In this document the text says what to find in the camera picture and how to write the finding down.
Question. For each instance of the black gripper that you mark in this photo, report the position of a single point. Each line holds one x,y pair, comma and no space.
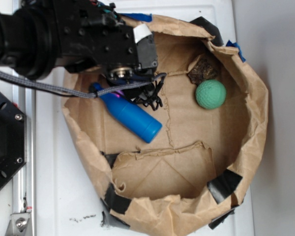
132,63

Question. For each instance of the blue plastic bottle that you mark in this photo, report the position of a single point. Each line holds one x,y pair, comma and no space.
131,116

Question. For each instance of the white plastic tray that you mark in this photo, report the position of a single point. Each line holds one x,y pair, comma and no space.
66,202

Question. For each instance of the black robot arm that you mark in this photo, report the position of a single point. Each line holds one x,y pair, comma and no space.
81,36

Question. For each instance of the brown rough rock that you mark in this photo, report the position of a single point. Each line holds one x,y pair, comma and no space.
201,72

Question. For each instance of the brown paper bag bin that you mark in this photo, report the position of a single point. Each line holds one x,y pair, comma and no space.
200,164

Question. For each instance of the green dimpled ball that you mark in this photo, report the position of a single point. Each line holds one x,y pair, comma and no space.
210,94

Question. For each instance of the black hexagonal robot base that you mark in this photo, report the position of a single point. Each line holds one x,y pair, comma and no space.
11,136

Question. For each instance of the aluminium extrusion rail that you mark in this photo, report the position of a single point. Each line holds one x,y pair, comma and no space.
23,185

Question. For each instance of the metal corner bracket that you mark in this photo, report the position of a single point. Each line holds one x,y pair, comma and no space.
19,225

